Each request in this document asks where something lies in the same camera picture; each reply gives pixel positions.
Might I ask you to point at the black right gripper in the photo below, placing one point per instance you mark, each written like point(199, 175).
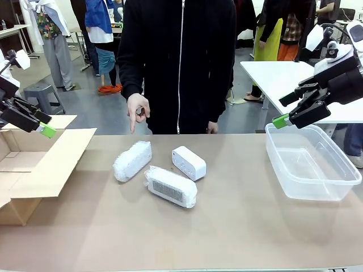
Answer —
point(346, 85)

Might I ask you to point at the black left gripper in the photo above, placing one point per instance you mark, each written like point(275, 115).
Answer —
point(7, 89)

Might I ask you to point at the fully bubble-wrapped white clock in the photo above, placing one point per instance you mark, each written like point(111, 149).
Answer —
point(131, 161)

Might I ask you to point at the unwrapped white clock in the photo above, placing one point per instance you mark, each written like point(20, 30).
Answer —
point(190, 163)

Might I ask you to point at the person's right forearm black sleeve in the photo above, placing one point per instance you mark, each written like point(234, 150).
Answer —
point(129, 76)

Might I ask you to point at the person's left forearm black sleeve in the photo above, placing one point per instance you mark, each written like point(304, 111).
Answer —
point(222, 93)

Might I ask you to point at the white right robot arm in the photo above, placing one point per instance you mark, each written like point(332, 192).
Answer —
point(336, 63)

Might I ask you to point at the person's left hand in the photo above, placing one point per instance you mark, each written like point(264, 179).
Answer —
point(212, 127)

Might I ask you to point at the person's right hand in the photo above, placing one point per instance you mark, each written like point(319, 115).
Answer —
point(136, 105)

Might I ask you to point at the white table with metal leg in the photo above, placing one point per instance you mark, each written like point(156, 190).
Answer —
point(275, 76)

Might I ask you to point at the open brown cardboard box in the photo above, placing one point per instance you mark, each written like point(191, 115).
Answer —
point(56, 158)

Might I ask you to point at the bystander in orange trousers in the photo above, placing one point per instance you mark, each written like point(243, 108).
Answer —
point(289, 48)

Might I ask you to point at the beige paper scrap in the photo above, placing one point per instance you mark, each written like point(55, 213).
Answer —
point(239, 101)

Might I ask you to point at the bystander with yellow apron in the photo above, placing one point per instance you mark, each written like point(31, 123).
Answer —
point(269, 42)

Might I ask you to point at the clear plastic container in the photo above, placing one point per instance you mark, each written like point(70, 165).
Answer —
point(309, 181)

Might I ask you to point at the orange shoe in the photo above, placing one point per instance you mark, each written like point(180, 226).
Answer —
point(117, 88)
point(105, 89)

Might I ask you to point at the wooden side table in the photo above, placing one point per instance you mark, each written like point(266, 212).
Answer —
point(14, 29)

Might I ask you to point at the clear water bottle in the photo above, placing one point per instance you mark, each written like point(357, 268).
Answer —
point(3, 25)

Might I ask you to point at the small wooden table white legs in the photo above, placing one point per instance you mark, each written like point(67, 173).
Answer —
point(80, 31)

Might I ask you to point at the bystander in dark red coat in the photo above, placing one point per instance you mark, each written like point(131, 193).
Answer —
point(245, 22)

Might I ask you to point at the bystander in blue jacket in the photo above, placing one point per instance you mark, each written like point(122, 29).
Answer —
point(99, 28)

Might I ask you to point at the person in black zip hoodie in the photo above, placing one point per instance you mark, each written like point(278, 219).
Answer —
point(175, 56)

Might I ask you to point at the left wrist camera white housing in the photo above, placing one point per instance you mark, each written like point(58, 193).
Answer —
point(22, 60)

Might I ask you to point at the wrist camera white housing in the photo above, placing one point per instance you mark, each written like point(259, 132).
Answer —
point(22, 60)
point(314, 38)

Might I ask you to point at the right wrist camera white housing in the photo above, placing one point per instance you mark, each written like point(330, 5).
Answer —
point(314, 38)

